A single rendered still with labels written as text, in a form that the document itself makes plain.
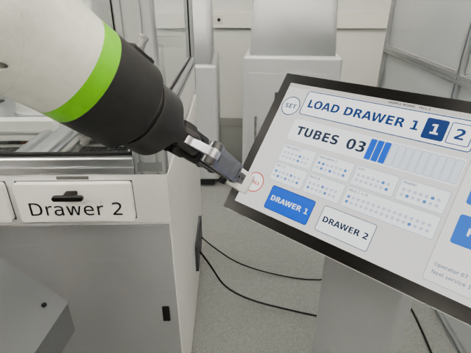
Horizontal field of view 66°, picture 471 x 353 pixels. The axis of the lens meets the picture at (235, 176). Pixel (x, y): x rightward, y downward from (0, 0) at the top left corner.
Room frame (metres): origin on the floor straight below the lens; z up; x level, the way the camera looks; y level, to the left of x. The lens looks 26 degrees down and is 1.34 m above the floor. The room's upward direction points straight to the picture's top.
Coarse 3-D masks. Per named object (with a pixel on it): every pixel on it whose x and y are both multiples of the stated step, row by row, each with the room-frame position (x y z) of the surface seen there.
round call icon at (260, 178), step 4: (252, 172) 0.66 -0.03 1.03; (256, 172) 0.65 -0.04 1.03; (260, 172) 0.65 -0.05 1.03; (256, 176) 0.65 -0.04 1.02; (260, 176) 0.64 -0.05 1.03; (264, 176) 0.64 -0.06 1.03; (256, 180) 0.64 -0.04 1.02; (260, 180) 0.64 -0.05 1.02; (264, 180) 0.63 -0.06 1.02; (252, 184) 0.64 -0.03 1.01; (256, 184) 0.63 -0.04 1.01; (260, 184) 0.63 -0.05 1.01; (252, 188) 0.63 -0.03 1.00; (256, 188) 0.63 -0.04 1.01; (260, 188) 0.62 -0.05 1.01; (252, 192) 0.63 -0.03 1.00; (256, 192) 0.62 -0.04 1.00
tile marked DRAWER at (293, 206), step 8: (272, 192) 0.61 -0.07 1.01; (280, 192) 0.60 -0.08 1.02; (288, 192) 0.59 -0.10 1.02; (272, 200) 0.59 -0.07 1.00; (280, 200) 0.59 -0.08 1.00; (288, 200) 0.58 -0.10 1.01; (296, 200) 0.57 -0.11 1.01; (304, 200) 0.56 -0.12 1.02; (312, 200) 0.56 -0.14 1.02; (272, 208) 0.58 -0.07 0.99; (280, 208) 0.57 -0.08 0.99; (288, 208) 0.57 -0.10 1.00; (296, 208) 0.56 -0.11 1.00; (304, 208) 0.55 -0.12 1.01; (312, 208) 0.55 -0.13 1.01; (288, 216) 0.56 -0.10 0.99; (296, 216) 0.55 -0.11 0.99; (304, 216) 0.54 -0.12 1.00; (304, 224) 0.53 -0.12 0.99
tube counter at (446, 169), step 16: (352, 144) 0.60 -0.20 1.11; (368, 144) 0.58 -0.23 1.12; (384, 144) 0.57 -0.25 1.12; (400, 144) 0.56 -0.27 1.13; (368, 160) 0.56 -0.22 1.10; (384, 160) 0.55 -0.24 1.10; (400, 160) 0.54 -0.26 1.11; (416, 160) 0.52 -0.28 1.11; (432, 160) 0.51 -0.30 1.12; (448, 160) 0.50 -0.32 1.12; (464, 160) 0.49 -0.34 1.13; (432, 176) 0.50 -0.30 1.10; (448, 176) 0.49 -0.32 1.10
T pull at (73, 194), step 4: (68, 192) 0.79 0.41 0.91; (72, 192) 0.79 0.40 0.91; (76, 192) 0.79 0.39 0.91; (56, 196) 0.76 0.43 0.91; (60, 196) 0.76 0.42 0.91; (64, 196) 0.76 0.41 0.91; (68, 196) 0.76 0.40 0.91; (72, 196) 0.76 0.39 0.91; (76, 196) 0.76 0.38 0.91; (80, 196) 0.76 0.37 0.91; (52, 200) 0.76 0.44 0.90; (56, 200) 0.76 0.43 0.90; (60, 200) 0.76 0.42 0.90; (64, 200) 0.76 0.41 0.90; (68, 200) 0.76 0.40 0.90; (72, 200) 0.76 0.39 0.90; (76, 200) 0.76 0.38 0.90; (80, 200) 0.76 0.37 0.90
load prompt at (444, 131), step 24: (312, 96) 0.71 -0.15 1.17; (336, 96) 0.68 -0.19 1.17; (336, 120) 0.64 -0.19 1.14; (360, 120) 0.62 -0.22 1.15; (384, 120) 0.60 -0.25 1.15; (408, 120) 0.58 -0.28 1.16; (432, 120) 0.56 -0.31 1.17; (456, 120) 0.54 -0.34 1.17; (432, 144) 0.53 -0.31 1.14; (456, 144) 0.52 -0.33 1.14
